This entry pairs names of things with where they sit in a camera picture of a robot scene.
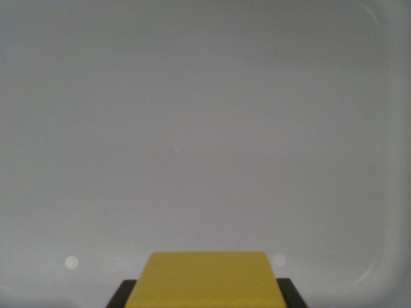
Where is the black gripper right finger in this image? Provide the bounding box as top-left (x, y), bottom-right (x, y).
top-left (276, 277), bottom-right (310, 308)

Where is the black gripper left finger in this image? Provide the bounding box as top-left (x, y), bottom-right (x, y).
top-left (105, 279), bottom-right (138, 308)

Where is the yellow cube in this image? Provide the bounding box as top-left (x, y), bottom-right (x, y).
top-left (125, 251), bottom-right (287, 308)

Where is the grey plastic bin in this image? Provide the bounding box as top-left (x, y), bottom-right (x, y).
top-left (0, 0), bottom-right (411, 308)

